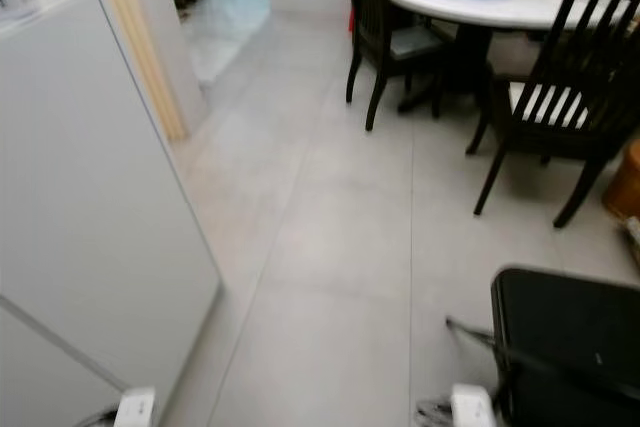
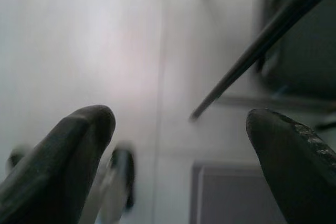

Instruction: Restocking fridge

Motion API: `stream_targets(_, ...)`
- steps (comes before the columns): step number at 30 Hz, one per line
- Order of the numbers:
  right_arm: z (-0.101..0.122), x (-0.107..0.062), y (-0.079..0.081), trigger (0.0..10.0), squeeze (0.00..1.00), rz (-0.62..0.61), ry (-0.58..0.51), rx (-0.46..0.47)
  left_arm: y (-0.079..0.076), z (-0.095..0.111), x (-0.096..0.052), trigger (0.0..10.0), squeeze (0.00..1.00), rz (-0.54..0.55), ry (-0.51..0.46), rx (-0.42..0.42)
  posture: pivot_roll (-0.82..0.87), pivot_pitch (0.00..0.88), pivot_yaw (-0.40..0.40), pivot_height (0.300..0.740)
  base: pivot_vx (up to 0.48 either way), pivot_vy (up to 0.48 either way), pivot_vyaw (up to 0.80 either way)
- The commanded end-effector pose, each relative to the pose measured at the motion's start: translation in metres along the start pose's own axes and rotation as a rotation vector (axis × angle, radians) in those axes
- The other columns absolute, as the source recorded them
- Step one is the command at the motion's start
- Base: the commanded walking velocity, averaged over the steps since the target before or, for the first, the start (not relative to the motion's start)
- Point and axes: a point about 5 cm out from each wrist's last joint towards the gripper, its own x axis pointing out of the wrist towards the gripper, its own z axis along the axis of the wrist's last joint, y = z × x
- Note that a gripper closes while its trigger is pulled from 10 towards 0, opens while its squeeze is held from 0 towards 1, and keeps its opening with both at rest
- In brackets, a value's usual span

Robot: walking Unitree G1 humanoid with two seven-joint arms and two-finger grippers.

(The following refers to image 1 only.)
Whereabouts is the white fridge door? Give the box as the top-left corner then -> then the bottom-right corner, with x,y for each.
0,0 -> 223,427

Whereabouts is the black chair with grey seat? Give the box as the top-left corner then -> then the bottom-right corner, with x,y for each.
338,0 -> 453,134

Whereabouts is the white round dining table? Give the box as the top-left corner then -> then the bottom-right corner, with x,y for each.
385,0 -> 640,116

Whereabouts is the black chair with white cushion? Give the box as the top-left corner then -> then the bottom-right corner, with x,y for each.
464,0 -> 640,231

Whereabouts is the black square stool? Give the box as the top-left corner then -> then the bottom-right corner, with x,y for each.
490,266 -> 640,427

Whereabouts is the orange brown round container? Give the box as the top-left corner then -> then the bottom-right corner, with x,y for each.
603,137 -> 640,221

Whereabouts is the beige wooden door frame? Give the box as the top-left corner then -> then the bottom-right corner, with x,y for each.
82,0 -> 211,144

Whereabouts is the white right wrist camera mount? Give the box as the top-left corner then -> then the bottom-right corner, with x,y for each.
450,384 -> 497,427

